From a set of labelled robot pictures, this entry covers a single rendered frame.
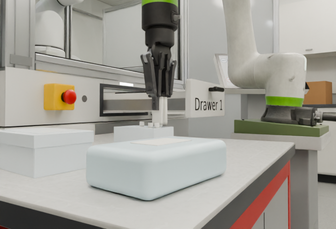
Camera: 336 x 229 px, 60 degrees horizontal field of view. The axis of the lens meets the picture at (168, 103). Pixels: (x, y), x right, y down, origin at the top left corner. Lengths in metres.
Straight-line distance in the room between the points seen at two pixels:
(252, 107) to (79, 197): 1.63
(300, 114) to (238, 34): 0.36
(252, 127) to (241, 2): 0.45
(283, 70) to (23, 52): 0.80
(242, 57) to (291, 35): 3.16
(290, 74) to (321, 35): 3.16
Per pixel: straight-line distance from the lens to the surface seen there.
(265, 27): 2.65
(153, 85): 0.70
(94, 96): 0.99
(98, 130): 1.00
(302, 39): 4.24
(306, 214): 1.06
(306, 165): 1.02
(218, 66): 1.82
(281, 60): 1.07
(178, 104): 0.85
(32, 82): 0.84
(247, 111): 1.85
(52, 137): 0.39
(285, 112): 1.06
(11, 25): 0.83
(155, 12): 0.73
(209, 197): 0.28
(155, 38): 0.72
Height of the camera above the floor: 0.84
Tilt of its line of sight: 1 degrees up
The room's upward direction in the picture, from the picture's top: straight up
